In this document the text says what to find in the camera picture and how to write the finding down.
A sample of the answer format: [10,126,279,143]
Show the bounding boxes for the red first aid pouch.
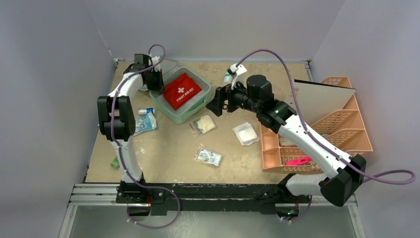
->
[163,73,202,110]

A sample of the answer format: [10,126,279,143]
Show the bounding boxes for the white plastic bottle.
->
[223,73,233,85]

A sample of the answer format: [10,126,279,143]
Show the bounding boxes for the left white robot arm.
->
[97,54,164,205]

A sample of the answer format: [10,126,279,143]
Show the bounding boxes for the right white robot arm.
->
[206,74,366,207]

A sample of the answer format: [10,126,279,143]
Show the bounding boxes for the beige gauze packet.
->
[189,115,216,136]

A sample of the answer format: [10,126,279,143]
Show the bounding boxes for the blue white tube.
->
[138,108,155,116]

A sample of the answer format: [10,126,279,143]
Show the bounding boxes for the white gauze pad packet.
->
[232,122,260,146]

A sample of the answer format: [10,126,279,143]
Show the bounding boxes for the blue white plastic bag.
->
[133,113,158,136]

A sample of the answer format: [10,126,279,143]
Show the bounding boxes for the clear bag alcohol wipes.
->
[193,144,224,168]

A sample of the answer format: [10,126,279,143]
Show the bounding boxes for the pink marker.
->
[285,157,312,166]

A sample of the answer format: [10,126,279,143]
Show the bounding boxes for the small green packet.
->
[110,157,120,169]

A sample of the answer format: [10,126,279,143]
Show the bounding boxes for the peach plastic organizer basket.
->
[260,76,373,174]

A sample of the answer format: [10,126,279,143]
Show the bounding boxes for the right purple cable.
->
[235,49,417,224]

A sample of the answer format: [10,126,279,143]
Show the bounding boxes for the black metal base frame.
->
[116,179,309,219]

